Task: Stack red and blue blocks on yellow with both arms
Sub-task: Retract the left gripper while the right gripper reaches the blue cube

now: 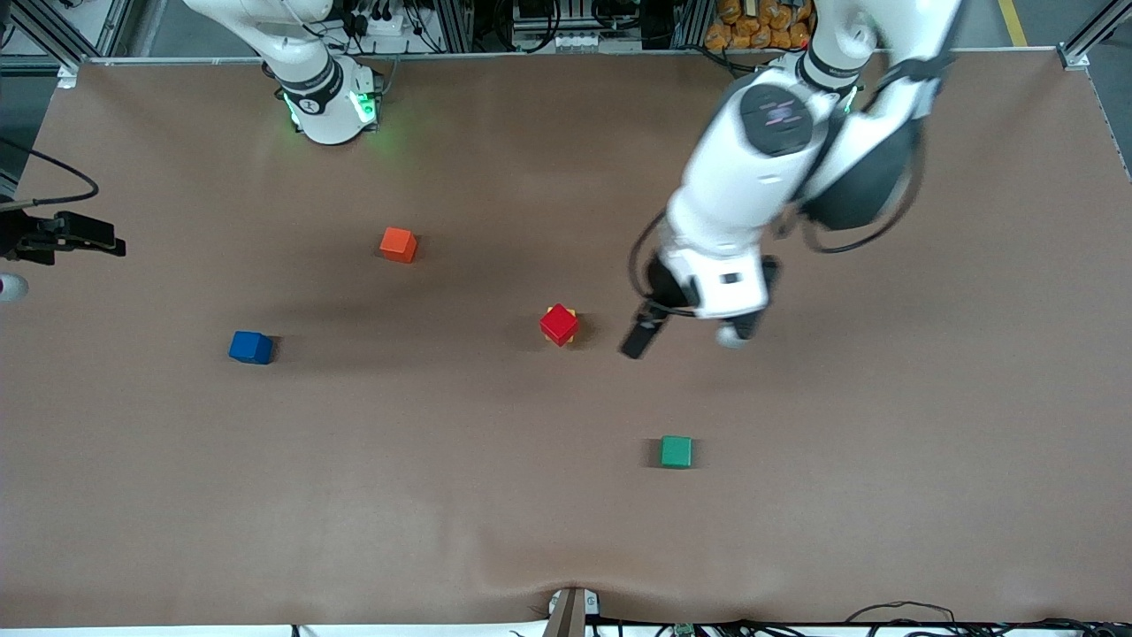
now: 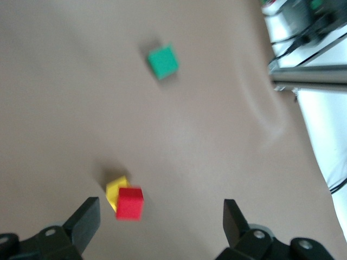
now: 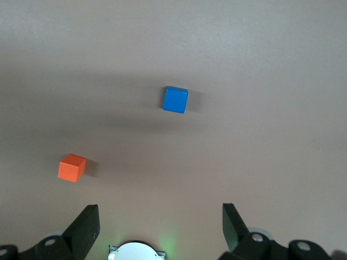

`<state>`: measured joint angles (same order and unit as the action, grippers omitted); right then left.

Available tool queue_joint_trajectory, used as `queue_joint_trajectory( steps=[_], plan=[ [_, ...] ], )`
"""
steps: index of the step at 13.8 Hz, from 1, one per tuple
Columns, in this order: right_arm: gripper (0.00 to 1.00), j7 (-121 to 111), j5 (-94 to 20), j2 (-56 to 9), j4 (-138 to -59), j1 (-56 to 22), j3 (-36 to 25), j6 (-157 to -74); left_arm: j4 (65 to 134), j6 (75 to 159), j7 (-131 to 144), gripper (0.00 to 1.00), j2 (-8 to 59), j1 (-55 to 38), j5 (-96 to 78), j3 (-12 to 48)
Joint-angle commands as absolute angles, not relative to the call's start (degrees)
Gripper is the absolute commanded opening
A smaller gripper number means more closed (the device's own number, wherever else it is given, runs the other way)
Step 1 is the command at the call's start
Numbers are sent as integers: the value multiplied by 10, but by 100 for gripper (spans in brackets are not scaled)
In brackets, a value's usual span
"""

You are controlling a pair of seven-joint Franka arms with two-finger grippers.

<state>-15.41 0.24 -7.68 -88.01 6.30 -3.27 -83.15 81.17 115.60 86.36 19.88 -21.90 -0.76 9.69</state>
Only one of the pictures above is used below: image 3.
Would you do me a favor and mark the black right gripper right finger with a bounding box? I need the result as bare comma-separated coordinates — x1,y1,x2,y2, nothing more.
218,203,333,260

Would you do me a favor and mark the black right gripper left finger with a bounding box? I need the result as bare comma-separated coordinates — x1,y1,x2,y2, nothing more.
0,204,101,260

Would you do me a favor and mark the blue wooden block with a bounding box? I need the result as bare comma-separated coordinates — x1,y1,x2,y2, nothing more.
162,86,189,114

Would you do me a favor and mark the orange wooden block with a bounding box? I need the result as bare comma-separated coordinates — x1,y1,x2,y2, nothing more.
57,153,87,183

